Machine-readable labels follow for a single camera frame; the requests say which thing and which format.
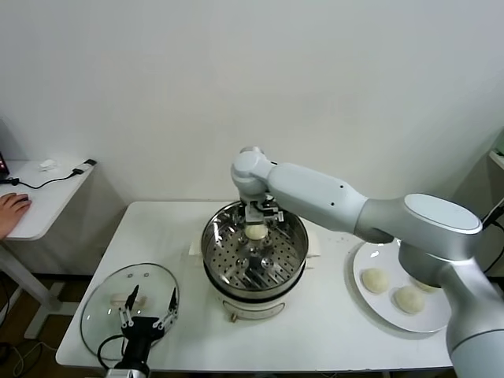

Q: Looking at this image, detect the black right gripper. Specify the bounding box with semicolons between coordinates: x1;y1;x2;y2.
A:
235;198;279;239

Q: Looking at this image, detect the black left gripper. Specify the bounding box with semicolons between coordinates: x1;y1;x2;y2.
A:
117;284;178;363

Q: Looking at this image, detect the white steamed baozi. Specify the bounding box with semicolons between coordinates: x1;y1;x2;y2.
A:
411;277;442;293
361;268;391;295
244;222;267;241
391;285;426;315

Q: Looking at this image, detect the round glass pot lid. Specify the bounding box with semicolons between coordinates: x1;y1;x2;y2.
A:
80;263;180;361

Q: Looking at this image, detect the perforated steel steamer basket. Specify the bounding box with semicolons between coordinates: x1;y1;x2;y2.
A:
201;199;309;295

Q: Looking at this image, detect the person's bare hand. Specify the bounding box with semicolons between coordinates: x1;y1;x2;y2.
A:
0;192;32;240

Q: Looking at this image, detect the white electric cooker pot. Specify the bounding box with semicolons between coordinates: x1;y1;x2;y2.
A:
190;230;322;324

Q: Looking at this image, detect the white side table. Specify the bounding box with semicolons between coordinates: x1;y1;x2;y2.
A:
0;159;98;340

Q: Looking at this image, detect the large white plate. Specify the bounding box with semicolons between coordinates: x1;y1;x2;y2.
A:
351;240;454;335

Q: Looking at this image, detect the dark laptop screen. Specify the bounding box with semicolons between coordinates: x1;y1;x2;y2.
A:
0;120;12;180

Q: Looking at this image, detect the white shelf board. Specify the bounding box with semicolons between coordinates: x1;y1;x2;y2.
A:
487;150;504;182

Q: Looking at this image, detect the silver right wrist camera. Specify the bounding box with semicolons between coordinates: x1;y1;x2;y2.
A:
262;204;285;224

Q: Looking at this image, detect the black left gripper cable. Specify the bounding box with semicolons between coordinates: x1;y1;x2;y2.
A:
96;334;125;363

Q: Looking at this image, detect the white floor cable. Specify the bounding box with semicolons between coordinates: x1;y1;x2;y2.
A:
13;340;58;377

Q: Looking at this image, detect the black cable with inline plug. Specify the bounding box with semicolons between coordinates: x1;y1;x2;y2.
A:
482;195;504;229

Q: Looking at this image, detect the thin black hanging cable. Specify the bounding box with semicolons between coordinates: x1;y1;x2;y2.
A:
483;251;504;273

